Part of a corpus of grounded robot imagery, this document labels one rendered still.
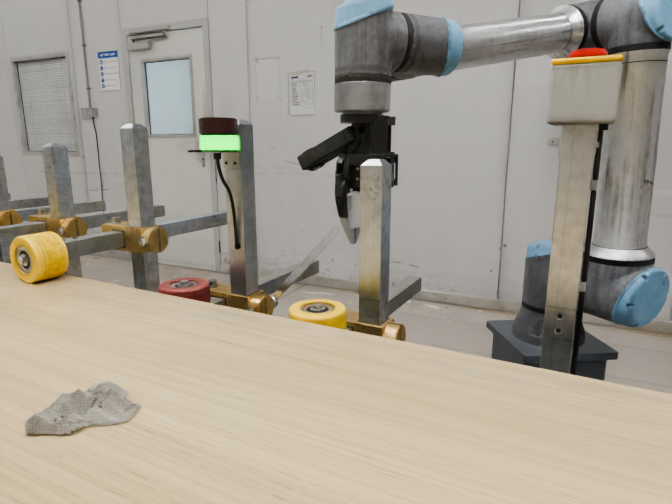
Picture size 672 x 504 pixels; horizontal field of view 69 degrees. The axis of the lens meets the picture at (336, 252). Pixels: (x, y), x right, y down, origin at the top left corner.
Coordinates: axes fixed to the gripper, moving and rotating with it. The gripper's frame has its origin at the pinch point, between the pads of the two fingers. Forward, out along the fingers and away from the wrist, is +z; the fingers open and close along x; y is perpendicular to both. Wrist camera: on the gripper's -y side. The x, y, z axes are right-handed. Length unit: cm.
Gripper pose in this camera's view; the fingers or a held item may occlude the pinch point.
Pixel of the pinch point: (349, 235)
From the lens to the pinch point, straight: 83.7
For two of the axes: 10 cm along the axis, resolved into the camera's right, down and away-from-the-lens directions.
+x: 4.7, -1.9, 8.6
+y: 8.8, 1.0, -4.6
